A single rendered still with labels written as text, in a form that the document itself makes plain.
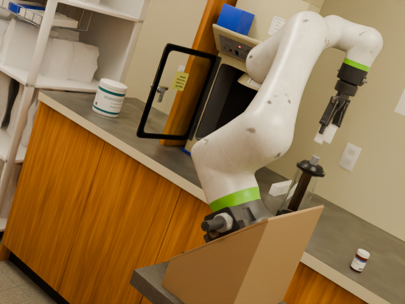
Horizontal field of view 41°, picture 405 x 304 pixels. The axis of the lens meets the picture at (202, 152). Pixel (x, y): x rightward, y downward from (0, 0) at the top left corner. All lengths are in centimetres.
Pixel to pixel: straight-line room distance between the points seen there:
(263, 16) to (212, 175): 112
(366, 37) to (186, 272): 103
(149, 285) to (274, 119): 49
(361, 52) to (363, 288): 77
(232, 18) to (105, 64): 133
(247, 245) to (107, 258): 134
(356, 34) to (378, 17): 64
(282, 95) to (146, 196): 112
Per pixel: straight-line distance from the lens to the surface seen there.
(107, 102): 253
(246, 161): 120
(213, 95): 236
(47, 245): 270
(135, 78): 319
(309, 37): 143
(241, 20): 220
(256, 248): 113
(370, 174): 249
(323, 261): 183
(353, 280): 180
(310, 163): 196
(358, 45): 189
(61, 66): 304
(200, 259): 122
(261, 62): 155
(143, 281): 132
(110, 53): 333
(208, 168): 127
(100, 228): 242
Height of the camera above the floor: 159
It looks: 15 degrees down
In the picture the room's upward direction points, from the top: 20 degrees clockwise
